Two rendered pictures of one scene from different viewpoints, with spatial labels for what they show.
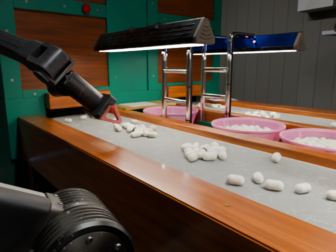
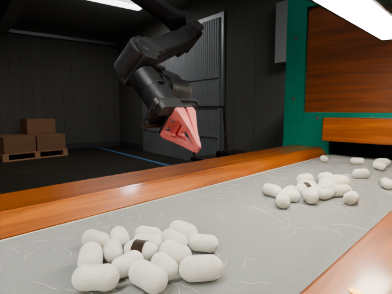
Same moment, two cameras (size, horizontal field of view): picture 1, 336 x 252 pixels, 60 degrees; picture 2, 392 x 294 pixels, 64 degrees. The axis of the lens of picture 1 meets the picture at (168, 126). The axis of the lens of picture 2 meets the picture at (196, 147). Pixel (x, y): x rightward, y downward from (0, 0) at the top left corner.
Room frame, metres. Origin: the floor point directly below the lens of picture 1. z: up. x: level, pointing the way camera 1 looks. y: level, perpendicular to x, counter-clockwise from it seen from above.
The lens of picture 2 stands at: (0.79, -0.39, 0.89)
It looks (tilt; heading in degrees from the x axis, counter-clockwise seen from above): 7 degrees down; 84
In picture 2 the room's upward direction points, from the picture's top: straight up
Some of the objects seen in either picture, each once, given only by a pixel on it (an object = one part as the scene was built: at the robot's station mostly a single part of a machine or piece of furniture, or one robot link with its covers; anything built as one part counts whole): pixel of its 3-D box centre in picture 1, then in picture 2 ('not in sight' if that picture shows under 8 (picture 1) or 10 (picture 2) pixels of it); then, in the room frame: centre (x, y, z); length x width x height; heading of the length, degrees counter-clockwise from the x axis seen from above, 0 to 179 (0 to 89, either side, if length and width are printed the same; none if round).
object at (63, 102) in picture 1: (79, 98); (380, 130); (1.38, 0.42, 0.83); 0.30 x 0.06 x 0.07; 130
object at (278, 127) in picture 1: (246, 135); not in sight; (1.06, -0.30, 0.72); 0.27 x 0.27 x 0.10
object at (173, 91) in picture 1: (183, 90); not in sight; (1.82, -0.10, 0.83); 0.30 x 0.06 x 0.07; 130
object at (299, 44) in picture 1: (238, 44); not in sight; (1.45, -0.34, 1.08); 0.62 x 0.08 x 0.07; 40
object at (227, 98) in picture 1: (226, 83); not in sight; (1.39, -0.28, 0.90); 0.20 x 0.19 x 0.45; 40
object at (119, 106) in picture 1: (144, 104); not in sight; (1.56, 0.13, 0.77); 0.33 x 0.15 x 0.01; 130
